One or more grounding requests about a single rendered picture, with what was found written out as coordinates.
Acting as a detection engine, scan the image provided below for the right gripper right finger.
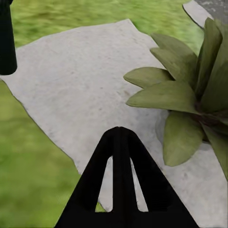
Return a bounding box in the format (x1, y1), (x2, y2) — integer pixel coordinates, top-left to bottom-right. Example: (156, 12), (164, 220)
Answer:
(119, 126), (199, 228)

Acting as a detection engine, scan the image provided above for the insectifuge atomizer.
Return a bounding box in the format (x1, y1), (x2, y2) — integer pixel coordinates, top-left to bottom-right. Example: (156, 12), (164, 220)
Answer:
(0, 0), (18, 75)

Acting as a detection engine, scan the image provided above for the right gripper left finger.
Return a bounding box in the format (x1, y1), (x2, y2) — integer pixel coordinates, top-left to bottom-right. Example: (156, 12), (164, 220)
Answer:
(54, 126), (126, 228)

